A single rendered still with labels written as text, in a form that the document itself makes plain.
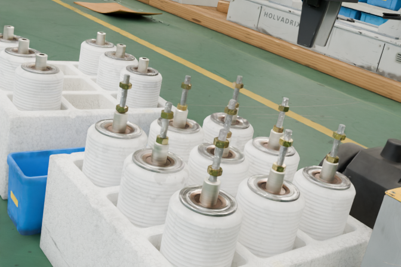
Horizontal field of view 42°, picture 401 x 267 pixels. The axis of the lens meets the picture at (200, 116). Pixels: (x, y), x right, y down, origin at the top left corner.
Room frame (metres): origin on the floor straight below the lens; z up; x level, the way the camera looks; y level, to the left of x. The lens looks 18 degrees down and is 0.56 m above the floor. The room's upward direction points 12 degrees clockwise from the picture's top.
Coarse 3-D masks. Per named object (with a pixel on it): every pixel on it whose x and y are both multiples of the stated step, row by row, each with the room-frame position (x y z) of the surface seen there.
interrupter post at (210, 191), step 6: (204, 180) 0.59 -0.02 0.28; (204, 186) 0.59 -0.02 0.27; (210, 186) 0.58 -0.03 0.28; (216, 186) 0.58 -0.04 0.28; (204, 192) 0.58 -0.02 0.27; (210, 192) 0.58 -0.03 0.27; (216, 192) 0.58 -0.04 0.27; (204, 198) 0.58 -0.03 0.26; (210, 198) 0.58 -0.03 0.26; (216, 198) 0.59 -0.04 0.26; (210, 204) 0.58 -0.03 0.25
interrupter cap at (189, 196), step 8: (184, 192) 0.60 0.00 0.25; (192, 192) 0.60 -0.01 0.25; (200, 192) 0.61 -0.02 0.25; (224, 192) 0.62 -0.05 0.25; (184, 200) 0.57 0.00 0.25; (192, 200) 0.58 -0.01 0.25; (224, 200) 0.60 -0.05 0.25; (232, 200) 0.60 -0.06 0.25; (192, 208) 0.56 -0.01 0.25; (200, 208) 0.57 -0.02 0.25; (208, 208) 0.57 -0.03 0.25; (216, 208) 0.58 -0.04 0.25; (224, 208) 0.58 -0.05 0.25; (232, 208) 0.58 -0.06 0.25; (216, 216) 0.56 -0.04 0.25; (224, 216) 0.56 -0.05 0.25
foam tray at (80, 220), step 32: (64, 160) 0.77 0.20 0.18; (64, 192) 0.72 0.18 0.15; (96, 192) 0.69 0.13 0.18; (64, 224) 0.71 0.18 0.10; (96, 224) 0.64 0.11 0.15; (128, 224) 0.62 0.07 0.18; (352, 224) 0.75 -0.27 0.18; (64, 256) 0.70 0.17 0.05; (96, 256) 0.63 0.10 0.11; (128, 256) 0.57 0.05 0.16; (160, 256) 0.56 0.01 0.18; (288, 256) 0.62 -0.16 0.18; (320, 256) 0.64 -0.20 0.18; (352, 256) 0.69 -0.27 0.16
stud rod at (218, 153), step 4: (220, 132) 0.59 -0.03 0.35; (224, 132) 0.59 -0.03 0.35; (220, 136) 0.59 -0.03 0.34; (224, 136) 0.59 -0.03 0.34; (220, 140) 0.59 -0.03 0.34; (224, 140) 0.59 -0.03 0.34; (216, 148) 0.59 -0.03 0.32; (220, 148) 0.59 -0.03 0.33; (216, 152) 0.59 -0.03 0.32; (220, 152) 0.59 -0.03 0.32; (216, 156) 0.59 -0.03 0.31; (220, 156) 0.59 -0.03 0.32; (216, 160) 0.59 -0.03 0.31; (220, 160) 0.59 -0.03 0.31; (212, 164) 0.59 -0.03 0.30; (216, 164) 0.59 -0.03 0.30; (216, 168) 0.59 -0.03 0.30; (212, 176) 0.59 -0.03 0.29; (216, 176) 0.59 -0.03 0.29; (212, 180) 0.59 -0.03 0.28; (216, 180) 0.59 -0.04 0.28
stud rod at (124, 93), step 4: (124, 76) 0.77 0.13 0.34; (128, 76) 0.77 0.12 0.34; (124, 80) 0.77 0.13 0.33; (128, 80) 0.77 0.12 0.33; (124, 92) 0.77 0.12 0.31; (124, 96) 0.77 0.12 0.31; (120, 100) 0.77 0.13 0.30; (124, 100) 0.77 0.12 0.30; (120, 104) 0.77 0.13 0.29; (124, 104) 0.77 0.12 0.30; (120, 112) 0.77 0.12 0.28
